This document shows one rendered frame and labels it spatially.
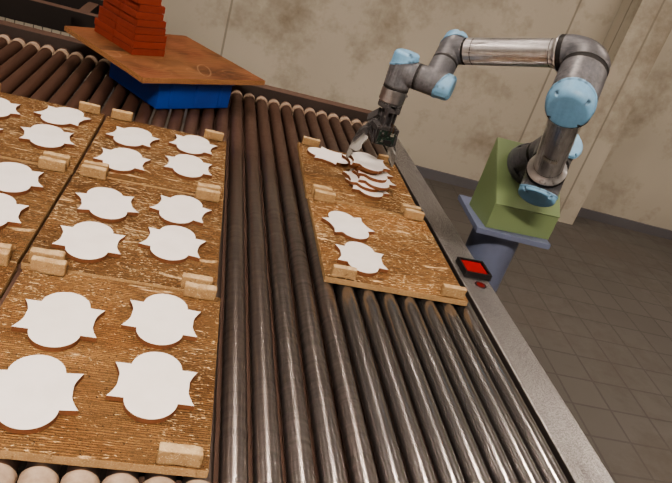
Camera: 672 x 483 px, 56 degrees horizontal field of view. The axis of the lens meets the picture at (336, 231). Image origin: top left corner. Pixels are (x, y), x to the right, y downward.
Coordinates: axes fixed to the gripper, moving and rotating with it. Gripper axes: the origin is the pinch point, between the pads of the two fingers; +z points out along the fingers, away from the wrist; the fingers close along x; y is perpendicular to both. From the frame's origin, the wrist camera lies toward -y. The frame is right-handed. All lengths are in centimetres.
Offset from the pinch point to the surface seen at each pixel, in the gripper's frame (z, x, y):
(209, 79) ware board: -4, -49, -37
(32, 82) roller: 8, -101, -33
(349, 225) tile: 5.1, -12.8, 35.6
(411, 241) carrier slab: 6.2, 4.9, 36.8
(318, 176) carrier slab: 6.2, -15.2, 3.8
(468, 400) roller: 8, -1, 94
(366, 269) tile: 5, -13, 57
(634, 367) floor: 100, 197, -44
